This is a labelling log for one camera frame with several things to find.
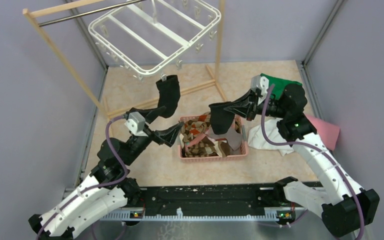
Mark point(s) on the pink plastic basket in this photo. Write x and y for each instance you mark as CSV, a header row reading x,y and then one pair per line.
x,y
244,147

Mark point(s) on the black sock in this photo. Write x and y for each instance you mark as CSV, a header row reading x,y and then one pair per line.
x,y
220,119
169,95

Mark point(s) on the green cloth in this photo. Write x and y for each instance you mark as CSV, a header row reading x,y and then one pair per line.
x,y
279,84

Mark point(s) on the white cloth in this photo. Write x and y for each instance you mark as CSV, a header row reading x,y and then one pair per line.
x,y
257,141

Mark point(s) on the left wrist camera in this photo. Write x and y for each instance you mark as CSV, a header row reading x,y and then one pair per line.
x,y
135,123

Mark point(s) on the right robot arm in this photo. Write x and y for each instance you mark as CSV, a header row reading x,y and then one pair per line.
x,y
344,206

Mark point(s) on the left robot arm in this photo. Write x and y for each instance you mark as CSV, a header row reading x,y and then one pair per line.
x,y
107,187

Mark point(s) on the grey cloth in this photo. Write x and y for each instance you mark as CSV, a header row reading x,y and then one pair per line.
x,y
233,137

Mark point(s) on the wooden drying rack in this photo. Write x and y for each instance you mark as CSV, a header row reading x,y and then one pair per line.
x,y
207,19

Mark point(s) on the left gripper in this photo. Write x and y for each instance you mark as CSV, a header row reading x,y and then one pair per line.
x,y
167,136

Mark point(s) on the metal rack rod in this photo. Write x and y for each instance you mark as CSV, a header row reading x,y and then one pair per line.
x,y
59,20

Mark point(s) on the brown striped sock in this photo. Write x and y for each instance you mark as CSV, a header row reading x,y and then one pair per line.
x,y
207,149

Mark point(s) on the pink cloth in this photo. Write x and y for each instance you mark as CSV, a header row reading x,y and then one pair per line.
x,y
329,133

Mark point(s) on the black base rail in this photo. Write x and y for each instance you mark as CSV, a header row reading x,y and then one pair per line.
x,y
222,201

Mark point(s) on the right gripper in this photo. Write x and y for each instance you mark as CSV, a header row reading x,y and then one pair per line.
x,y
251,97

